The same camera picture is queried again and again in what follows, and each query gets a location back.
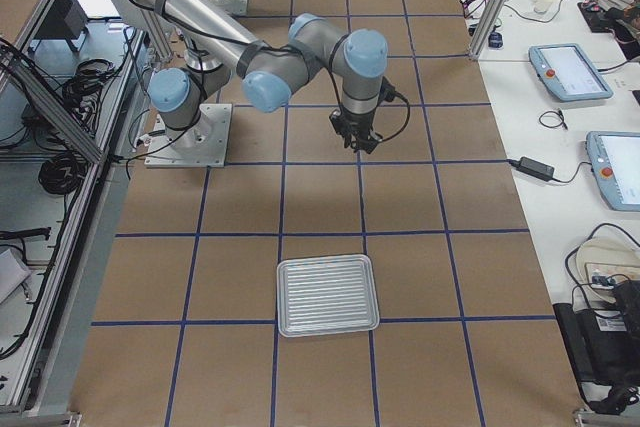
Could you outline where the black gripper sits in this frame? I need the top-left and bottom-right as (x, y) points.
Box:
(329, 109), (382, 154)

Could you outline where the ribbed silver metal tray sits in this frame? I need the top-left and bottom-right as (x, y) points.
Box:
(277, 254), (380, 338)

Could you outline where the black power adapter brick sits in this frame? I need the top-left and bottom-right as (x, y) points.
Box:
(517, 157), (554, 182)

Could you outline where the far blue teach pendant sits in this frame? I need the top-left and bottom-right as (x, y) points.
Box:
(528, 43), (613, 102)

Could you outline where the blue teach pendant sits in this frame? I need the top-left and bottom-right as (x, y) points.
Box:
(528, 43), (613, 102)
(586, 131), (639, 212)

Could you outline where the near blue teach pendant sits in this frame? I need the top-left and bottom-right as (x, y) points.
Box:
(586, 131), (639, 212)

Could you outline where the beige round plate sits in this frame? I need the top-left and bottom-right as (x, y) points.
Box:
(576, 237), (639, 302)

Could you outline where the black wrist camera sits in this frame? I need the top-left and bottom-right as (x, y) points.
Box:
(378, 77), (397, 104)

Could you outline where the small black looped cable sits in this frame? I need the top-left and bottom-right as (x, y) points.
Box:
(538, 108), (568, 131)

